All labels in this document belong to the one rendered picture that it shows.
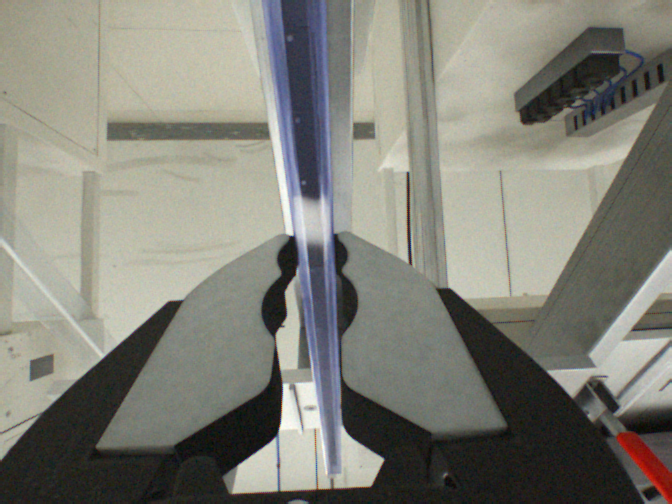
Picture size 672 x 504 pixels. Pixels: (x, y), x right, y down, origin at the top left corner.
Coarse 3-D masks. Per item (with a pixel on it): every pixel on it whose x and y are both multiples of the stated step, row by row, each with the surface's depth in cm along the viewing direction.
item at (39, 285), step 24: (0, 216) 11; (0, 240) 12; (24, 240) 12; (0, 264) 12; (24, 264) 12; (48, 264) 13; (24, 288) 13; (48, 288) 13; (72, 288) 15; (48, 312) 14; (72, 312) 15; (72, 336) 15; (96, 336) 16; (96, 360) 17
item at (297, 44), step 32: (288, 0) 7; (320, 0) 7; (288, 32) 8; (320, 32) 8; (288, 64) 8; (320, 64) 8; (288, 96) 9; (320, 96) 9; (288, 128) 9; (320, 128) 9; (288, 160) 10; (320, 160) 10; (288, 192) 11; (320, 192) 11; (320, 224) 11; (320, 256) 12; (320, 288) 14; (320, 320) 15; (320, 352) 16; (320, 384) 19; (320, 416) 21
